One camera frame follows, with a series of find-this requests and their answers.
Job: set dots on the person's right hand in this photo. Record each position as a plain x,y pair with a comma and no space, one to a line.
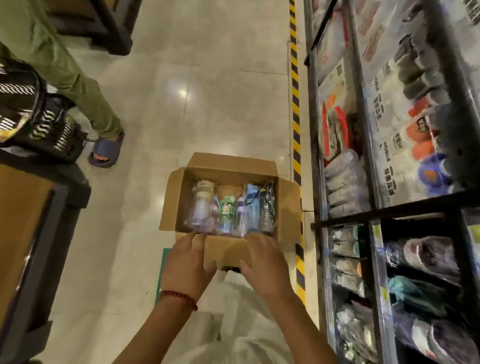
270,273

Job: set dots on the person's left hand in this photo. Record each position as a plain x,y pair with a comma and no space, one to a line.
183,270

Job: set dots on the brown cardboard box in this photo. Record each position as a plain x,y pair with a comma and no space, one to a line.
225,251

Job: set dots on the cream lid bottle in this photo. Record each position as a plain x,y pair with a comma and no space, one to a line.
202,206

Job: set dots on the green rabbit bottle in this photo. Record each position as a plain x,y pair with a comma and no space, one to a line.
227,215

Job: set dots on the black metal store shelving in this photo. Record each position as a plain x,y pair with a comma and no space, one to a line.
393,212

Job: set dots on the person's right forearm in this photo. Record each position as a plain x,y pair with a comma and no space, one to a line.
307,333

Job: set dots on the person's left forearm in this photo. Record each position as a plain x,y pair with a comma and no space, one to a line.
157,337

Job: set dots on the person's light grey trousers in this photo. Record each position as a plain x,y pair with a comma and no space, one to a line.
240,330

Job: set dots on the pile of clear bagged goods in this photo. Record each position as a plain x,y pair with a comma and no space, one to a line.
347,183

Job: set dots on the red white bagged item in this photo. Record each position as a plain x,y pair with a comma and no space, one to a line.
325,131

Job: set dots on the dark plastic shopping basket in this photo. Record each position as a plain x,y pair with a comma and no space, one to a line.
48,127

